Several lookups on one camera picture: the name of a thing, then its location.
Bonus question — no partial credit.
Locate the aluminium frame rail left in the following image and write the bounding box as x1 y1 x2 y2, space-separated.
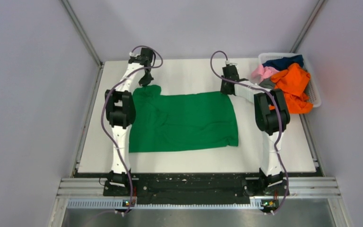
59 0 103 67

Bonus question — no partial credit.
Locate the aluminium frame rail right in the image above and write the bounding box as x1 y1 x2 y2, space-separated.
289 0 328 53

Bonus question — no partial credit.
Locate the white plastic laundry basket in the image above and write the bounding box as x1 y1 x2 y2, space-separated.
258 52 321 108

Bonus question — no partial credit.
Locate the navy blue t shirt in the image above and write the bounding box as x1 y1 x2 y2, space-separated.
261 54 304 71

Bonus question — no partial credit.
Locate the orange t shirt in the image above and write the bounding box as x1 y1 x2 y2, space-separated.
270 63 313 114

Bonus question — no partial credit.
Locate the white cable duct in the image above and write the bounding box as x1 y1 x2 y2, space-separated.
67 199 264 210

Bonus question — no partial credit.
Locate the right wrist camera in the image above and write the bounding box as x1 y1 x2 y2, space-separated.
225 61 237 67

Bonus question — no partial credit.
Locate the pink t shirt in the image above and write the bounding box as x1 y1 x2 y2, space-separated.
251 64 279 82

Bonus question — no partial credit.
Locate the grey t shirt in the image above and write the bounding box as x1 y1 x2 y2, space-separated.
259 78 276 90

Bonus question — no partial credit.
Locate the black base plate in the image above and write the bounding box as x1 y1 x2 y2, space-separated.
103 171 290 206

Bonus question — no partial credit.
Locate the green t shirt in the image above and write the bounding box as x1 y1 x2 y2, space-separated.
129 85 239 153

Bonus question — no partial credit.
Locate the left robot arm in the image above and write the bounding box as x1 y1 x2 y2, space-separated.
101 45 157 195

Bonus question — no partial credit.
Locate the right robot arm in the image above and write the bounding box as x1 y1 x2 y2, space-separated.
220 63 290 196

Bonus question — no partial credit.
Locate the aluminium frame rail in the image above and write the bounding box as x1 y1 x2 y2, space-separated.
59 0 103 67
289 0 328 53

